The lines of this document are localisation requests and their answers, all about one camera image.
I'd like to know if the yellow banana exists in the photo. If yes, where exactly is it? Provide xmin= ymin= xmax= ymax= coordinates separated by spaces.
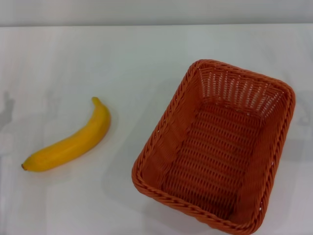
xmin=21 ymin=96 xmax=112 ymax=173

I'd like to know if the orange woven plastic basket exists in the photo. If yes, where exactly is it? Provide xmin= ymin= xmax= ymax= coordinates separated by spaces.
xmin=131 ymin=58 xmax=296 ymax=235

